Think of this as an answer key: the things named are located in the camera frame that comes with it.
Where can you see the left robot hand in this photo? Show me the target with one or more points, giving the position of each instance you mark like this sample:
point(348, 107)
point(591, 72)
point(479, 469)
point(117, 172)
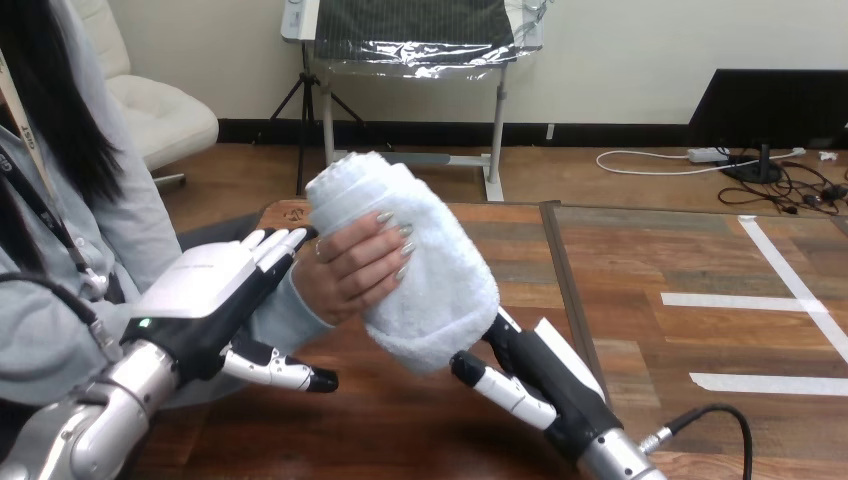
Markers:
point(199, 291)

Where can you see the person's forearm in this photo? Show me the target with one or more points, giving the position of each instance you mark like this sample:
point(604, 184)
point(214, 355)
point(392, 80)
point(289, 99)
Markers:
point(281, 318)

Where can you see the person's hand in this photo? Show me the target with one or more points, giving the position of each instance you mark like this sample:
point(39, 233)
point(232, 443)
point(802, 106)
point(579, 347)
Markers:
point(351, 272)

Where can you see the person's body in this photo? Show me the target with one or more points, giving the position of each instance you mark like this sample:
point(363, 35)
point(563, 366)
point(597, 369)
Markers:
point(60, 185)

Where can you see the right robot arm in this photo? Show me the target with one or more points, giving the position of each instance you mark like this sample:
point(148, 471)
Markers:
point(613, 460)

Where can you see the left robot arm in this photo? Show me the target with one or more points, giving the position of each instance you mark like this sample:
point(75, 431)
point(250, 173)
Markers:
point(86, 417)

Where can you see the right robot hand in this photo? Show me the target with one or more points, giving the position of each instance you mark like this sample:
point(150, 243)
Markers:
point(556, 381)

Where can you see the black tripod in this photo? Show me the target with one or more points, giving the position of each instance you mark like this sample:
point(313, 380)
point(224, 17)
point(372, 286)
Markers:
point(306, 112)

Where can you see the dark screen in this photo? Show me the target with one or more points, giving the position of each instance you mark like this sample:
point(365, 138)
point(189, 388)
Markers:
point(768, 112)

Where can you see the white cushioned chair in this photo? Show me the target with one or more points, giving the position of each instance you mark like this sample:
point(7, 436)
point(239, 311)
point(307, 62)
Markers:
point(152, 106)

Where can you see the white towel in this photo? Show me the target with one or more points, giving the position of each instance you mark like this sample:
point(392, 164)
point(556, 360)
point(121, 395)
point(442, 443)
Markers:
point(424, 265)

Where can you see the foil sheet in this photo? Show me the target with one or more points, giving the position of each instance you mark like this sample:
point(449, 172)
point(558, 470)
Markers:
point(417, 30)

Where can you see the white power strip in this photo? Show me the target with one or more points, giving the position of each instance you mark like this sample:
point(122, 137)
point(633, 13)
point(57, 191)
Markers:
point(707, 155)

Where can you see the white desk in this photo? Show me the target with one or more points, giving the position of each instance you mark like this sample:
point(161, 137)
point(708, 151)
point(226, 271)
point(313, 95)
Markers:
point(411, 152)

